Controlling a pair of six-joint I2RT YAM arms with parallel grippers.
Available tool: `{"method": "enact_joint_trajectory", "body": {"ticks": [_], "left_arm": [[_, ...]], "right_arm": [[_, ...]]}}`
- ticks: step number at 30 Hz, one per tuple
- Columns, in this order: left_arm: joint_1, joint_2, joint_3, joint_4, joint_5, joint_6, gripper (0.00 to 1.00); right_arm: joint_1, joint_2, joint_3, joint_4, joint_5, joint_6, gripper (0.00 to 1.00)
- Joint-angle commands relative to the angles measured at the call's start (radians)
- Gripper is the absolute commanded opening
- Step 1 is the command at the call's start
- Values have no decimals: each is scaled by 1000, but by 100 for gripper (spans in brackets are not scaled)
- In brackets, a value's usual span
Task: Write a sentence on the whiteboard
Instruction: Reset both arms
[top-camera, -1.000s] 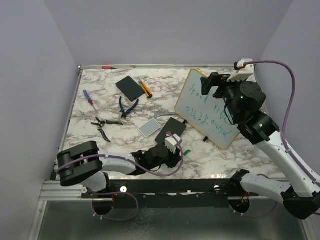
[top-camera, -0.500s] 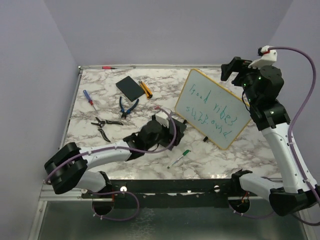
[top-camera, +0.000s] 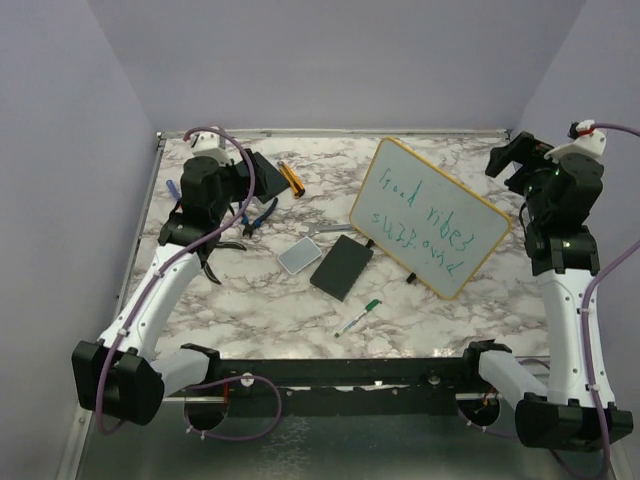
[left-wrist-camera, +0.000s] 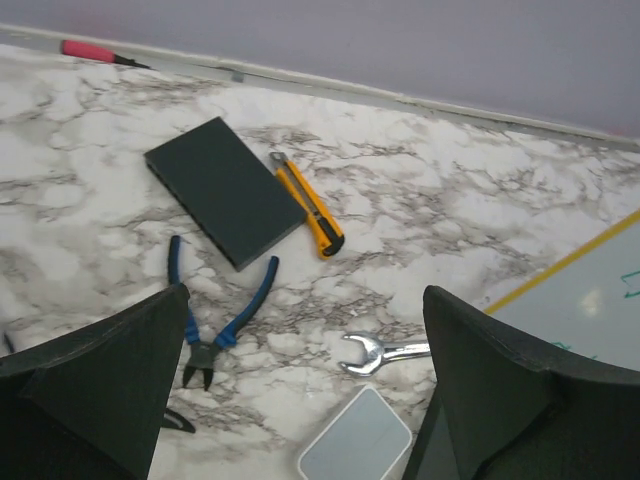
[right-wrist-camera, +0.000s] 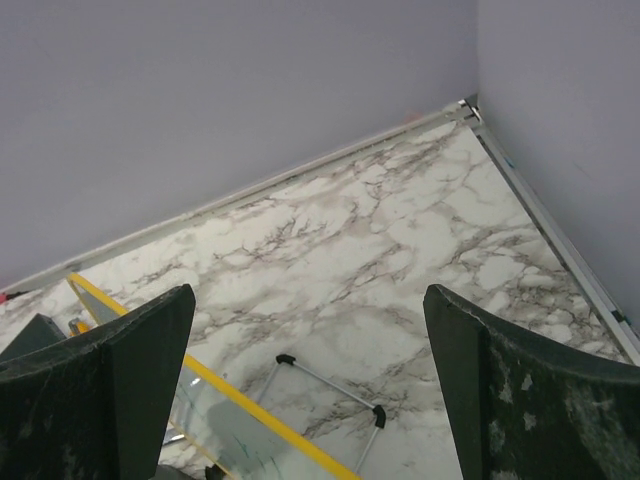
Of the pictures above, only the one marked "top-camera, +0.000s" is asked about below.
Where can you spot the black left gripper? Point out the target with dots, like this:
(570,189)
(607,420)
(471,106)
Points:
(243,182)

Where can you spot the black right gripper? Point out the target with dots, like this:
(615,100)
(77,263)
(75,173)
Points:
(530,150)

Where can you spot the yellow framed whiteboard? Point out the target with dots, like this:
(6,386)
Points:
(427,221)

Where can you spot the green marker cap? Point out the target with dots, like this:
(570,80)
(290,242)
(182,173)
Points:
(372,304)

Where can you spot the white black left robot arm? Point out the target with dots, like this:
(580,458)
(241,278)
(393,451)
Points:
(116,375)

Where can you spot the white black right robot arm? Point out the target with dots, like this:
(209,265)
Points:
(575,410)

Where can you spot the small dark grey foam block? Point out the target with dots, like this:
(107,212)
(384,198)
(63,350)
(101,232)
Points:
(270,182)

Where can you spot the yellow black utility knife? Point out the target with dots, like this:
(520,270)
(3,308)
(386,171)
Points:
(295,183)

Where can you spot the blue red screwdriver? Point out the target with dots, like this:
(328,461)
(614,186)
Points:
(172,188)

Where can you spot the silver open-end wrench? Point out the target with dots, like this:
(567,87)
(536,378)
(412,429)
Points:
(311,229)

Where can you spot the white grey rectangular eraser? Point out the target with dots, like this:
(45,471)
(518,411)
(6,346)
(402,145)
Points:
(299,256)

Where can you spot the large dark grey foam block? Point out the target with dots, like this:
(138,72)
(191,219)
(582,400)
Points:
(342,266)

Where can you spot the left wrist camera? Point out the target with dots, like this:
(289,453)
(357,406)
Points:
(208,144)

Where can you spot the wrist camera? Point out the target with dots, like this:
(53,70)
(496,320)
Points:
(586,139)
(208,144)

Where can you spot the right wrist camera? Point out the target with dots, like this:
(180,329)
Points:
(586,139)

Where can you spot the black front mounting rail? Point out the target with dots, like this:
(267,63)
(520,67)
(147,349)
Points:
(336,387)

